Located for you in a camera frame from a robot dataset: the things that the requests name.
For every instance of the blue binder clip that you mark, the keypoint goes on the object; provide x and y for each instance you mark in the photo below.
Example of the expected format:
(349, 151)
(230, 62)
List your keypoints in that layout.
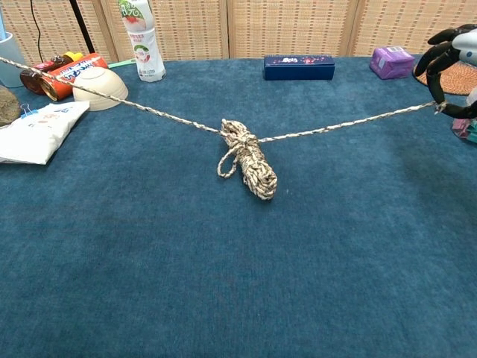
(28, 112)

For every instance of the dark blue rectangular box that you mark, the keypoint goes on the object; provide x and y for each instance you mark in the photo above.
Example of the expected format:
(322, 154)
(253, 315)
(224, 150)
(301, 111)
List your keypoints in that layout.
(298, 69)

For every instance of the bamboo folding screen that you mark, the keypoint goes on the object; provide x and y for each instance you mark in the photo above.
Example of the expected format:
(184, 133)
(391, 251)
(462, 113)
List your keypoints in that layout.
(287, 26)

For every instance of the orange red snack can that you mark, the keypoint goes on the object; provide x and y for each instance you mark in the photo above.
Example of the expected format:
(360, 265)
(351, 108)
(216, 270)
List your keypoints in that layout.
(71, 72)

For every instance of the white plastic powder bag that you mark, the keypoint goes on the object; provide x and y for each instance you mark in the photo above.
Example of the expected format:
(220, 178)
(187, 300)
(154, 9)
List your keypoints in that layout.
(37, 134)

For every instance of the blue felt table mat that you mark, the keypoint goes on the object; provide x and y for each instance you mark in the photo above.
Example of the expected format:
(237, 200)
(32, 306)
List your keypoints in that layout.
(149, 279)

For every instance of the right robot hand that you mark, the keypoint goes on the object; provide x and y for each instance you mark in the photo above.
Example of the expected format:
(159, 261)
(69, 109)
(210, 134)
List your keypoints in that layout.
(467, 44)

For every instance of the brown syrup bottle yellow cap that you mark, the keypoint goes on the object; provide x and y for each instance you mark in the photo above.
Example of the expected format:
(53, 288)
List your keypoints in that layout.
(33, 80)

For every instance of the white drink bottle green cap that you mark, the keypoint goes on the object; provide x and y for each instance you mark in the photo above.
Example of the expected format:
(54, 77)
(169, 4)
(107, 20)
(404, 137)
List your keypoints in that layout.
(147, 56)

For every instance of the round woven rattan coaster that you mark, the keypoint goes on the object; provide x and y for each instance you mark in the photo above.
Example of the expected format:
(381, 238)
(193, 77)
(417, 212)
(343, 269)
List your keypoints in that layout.
(458, 80)

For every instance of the beige bowl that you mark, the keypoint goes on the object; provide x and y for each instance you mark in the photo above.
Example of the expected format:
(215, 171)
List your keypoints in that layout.
(100, 82)

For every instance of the clear jar of coloured clips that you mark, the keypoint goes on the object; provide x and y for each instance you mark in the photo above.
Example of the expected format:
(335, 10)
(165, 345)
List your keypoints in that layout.
(466, 130)

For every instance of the purple tissue pack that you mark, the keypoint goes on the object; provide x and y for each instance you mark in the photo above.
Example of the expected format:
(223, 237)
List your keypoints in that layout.
(391, 61)

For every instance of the black stand pole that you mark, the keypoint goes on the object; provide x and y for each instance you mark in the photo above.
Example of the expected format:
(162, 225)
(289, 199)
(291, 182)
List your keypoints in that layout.
(80, 22)

